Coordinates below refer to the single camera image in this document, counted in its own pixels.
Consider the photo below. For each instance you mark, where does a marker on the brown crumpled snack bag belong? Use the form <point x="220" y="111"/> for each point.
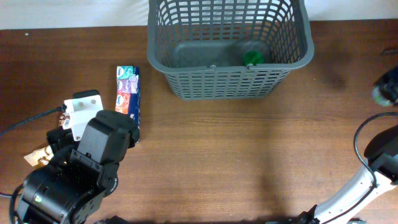
<point x="42" y="155"/>

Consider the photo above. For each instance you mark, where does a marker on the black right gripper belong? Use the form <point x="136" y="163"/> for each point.
<point x="393" y="73"/>

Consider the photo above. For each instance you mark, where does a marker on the silver tin can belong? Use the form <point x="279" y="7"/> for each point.
<point x="379" y="98"/>

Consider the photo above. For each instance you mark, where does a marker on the green capped jar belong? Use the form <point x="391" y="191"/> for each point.
<point x="253" y="58"/>

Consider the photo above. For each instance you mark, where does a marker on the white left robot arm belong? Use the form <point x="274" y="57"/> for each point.
<point x="72" y="186"/>

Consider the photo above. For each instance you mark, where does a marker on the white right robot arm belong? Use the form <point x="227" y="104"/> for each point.
<point x="377" y="175"/>

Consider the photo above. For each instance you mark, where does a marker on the Kleenex tissue multipack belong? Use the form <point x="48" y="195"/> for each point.
<point x="128" y="97"/>

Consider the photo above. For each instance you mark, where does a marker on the grey plastic basket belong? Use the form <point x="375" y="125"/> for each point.
<point x="199" y="45"/>

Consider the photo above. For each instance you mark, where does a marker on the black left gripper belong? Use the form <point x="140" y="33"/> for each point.
<point x="63" y="144"/>

